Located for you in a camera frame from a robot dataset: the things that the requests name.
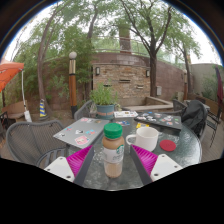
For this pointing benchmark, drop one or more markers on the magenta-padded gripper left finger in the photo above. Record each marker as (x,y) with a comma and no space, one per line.
(59,166)

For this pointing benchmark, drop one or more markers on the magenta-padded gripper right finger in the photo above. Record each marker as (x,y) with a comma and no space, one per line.
(165,166)

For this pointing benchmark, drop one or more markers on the coffee bottle with green cap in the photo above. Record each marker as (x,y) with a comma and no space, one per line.
(113,156)

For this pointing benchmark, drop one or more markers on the flat round red coaster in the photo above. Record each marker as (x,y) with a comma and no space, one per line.
(167,145)

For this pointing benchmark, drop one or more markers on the white ceramic mug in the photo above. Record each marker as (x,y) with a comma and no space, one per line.
(146,138)

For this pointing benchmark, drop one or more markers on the silver laptop with stickers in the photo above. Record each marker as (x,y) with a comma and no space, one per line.
(78,131)

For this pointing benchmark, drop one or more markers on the black laptop with stickers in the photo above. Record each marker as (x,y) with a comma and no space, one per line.
(160,120)

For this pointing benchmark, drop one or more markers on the yellow card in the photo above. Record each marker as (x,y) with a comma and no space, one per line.
(142,125)

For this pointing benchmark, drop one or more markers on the black backpack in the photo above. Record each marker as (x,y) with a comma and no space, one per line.
(193,116)

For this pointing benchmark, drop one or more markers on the blue and yellow striped cone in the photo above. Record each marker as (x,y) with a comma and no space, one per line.
(42,110)

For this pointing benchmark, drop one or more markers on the small blue sticker card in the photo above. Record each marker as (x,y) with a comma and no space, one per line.
(123,123)

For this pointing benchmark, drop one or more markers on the black metal patio chair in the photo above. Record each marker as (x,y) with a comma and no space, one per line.
(213,123)

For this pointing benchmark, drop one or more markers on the white sticker sheet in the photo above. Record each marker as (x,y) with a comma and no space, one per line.
(125,114)

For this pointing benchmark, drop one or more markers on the stone fountain basin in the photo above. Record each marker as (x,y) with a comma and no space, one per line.
(150,102)

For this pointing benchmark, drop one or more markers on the green plant in teal pot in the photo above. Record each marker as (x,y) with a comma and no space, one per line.
(105,111)

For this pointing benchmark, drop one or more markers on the tree with dark trunk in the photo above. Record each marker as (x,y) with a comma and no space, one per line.
(153,76)

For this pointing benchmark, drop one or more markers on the tree with leaning trunk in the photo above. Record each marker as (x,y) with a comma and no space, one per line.
(40,73)

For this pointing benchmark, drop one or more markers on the closed maroon patio umbrella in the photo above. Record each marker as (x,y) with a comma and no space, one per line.
(219,86)

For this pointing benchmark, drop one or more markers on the orange patio umbrella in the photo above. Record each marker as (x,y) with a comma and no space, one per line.
(8,73)

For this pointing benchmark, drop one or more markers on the grey wall box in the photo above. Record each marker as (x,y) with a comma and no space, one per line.
(158,90)

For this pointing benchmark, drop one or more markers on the wooden lamp post with globe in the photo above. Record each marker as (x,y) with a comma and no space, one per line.
(185,86)
(72,86)

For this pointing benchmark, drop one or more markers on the black wall lamp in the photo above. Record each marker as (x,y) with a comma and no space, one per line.
(97,71)
(147,73)

